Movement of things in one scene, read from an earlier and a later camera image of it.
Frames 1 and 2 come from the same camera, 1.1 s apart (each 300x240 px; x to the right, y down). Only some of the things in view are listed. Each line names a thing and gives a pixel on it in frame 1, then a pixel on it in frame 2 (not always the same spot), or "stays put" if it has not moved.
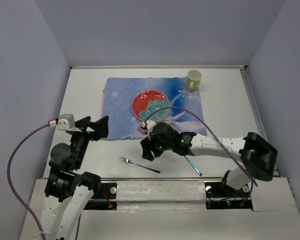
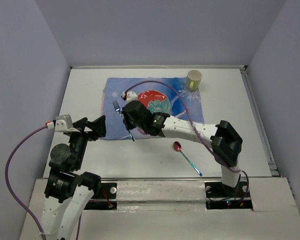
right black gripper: (146, 143) to (128, 125)
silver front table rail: (189, 178) stays put
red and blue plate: (146, 102) stays put
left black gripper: (101, 126) stays put
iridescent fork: (128, 161) to (118, 109)
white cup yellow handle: (193, 79) stays put
